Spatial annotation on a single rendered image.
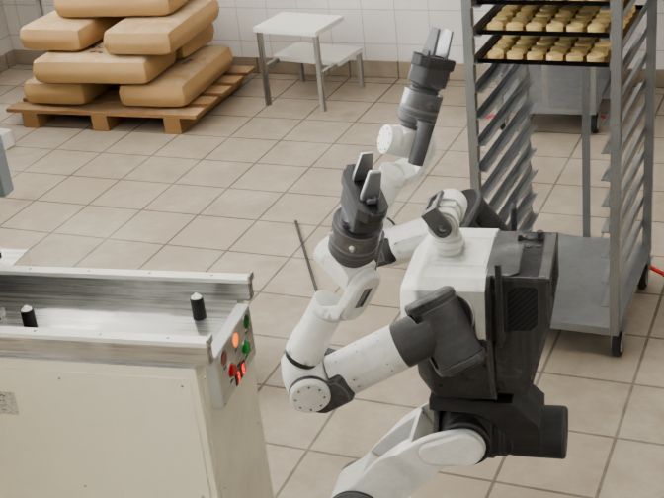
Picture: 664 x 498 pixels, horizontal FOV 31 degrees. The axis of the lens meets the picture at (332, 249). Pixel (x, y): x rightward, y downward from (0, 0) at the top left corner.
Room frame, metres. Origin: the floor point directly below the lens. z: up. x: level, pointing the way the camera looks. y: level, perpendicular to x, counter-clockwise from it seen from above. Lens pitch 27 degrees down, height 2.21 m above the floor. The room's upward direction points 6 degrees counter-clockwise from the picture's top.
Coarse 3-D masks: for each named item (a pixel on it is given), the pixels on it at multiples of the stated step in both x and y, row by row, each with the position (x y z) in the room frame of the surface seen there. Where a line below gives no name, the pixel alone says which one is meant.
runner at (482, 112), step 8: (520, 64) 3.96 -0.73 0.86; (512, 72) 3.86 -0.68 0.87; (520, 72) 3.87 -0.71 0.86; (504, 80) 3.77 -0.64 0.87; (512, 80) 3.80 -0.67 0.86; (496, 88) 3.69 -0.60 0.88; (504, 88) 3.73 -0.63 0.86; (488, 96) 3.61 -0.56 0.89; (496, 96) 3.67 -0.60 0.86; (488, 104) 3.60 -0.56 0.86; (496, 104) 3.60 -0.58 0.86; (480, 112) 3.52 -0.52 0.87; (488, 112) 3.53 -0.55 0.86; (480, 120) 3.48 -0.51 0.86
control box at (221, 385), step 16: (240, 304) 2.49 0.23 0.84; (240, 320) 2.42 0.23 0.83; (224, 336) 2.35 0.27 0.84; (240, 336) 2.41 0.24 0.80; (240, 352) 2.39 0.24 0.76; (208, 368) 2.27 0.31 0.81; (224, 368) 2.29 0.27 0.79; (240, 368) 2.37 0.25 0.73; (208, 384) 2.27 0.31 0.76; (224, 384) 2.28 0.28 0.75; (224, 400) 2.27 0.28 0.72
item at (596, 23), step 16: (624, 0) 3.67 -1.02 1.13; (496, 16) 3.66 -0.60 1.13; (512, 16) 3.60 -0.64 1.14; (528, 16) 3.57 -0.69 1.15; (544, 16) 3.54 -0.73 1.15; (560, 16) 3.52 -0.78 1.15; (576, 16) 3.50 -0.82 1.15; (592, 16) 3.54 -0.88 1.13; (608, 16) 3.46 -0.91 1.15; (592, 32) 3.36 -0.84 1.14; (608, 32) 3.37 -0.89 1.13
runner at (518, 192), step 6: (528, 168) 4.01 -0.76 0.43; (528, 174) 4.01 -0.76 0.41; (534, 174) 4.01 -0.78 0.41; (522, 180) 3.94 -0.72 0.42; (528, 180) 3.97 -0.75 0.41; (516, 186) 3.87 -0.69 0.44; (522, 186) 3.92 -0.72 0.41; (528, 186) 3.92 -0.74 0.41; (516, 192) 3.86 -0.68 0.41; (522, 192) 3.87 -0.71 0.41; (510, 198) 3.79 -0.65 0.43; (516, 198) 3.82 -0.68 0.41; (504, 204) 3.73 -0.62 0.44; (516, 204) 3.77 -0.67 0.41; (504, 210) 3.72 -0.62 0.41; (504, 216) 3.68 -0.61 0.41
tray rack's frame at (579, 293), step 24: (648, 0) 3.85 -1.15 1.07; (648, 24) 3.85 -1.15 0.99; (648, 48) 3.85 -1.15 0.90; (648, 72) 3.84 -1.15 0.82; (648, 96) 3.84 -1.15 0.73; (648, 120) 3.84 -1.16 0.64; (648, 144) 3.84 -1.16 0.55; (648, 168) 3.84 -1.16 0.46; (648, 192) 3.84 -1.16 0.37; (648, 216) 3.84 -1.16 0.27; (576, 240) 3.94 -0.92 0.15; (600, 240) 3.92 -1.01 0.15; (648, 240) 3.84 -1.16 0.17; (576, 264) 3.76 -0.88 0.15; (600, 264) 3.74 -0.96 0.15; (648, 264) 3.75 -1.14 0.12; (576, 288) 3.59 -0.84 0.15; (600, 288) 3.57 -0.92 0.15; (624, 288) 3.55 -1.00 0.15; (552, 312) 3.44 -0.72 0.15; (576, 312) 3.42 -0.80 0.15; (600, 312) 3.40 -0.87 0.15; (624, 312) 3.39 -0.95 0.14; (624, 336) 3.37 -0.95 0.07
